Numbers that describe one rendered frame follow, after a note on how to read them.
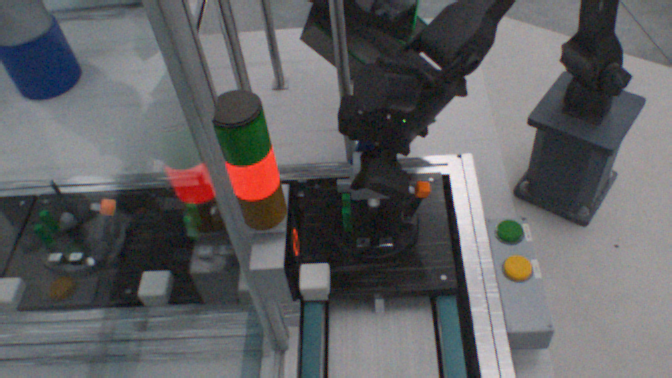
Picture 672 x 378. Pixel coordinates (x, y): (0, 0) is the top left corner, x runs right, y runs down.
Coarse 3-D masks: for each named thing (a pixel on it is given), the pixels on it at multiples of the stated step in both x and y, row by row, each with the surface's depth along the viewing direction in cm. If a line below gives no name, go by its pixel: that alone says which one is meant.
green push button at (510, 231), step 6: (504, 222) 99; (510, 222) 99; (516, 222) 99; (498, 228) 99; (504, 228) 99; (510, 228) 99; (516, 228) 98; (498, 234) 99; (504, 234) 98; (510, 234) 98; (516, 234) 98; (504, 240) 98; (510, 240) 98; (516, 240) 98
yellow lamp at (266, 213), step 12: (276, 192) 63; (240, 204) 64; (252, 204) 63; (264, 204) 63; (276, 204) 64; (252, 216) 64; (264, 216) 64; (276, 216) 65; (252, 228) 66; (264, 228) 66
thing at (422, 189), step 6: (414, 186) 94; (420, 186) 93; (426, 186) 93; (414, 192) 94; (420, 192) 93; (426, 192) 93; (414, 198) 95; (420, 198) 94; (408, 204) 97; (414, 204) 95; (408, 210) 97; (414, 210) 96; (408, 216) 98
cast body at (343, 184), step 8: (360, 152) 90; (368, 152) 89; (352, 160) 89; (360, 160) 89; (352, 168) 92; (360, 168) 88; (352, 176) 91; (344, 184) 92; (344, 192) 93; (352, 192) 91; (360, 192) 91; (368, 192) 91
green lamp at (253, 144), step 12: (264, 120) 57; (216, 132) 56; (228, 132) 55; (240, 132) 55; (252, 132) 56; (264, 132) 57; (228, 144) 56; (240, 144) 56; (252, 144) 57; (264, 144) 58; (228, 156) 58; (240, 156) 57; (252, 156) 58; (264, 156) 59
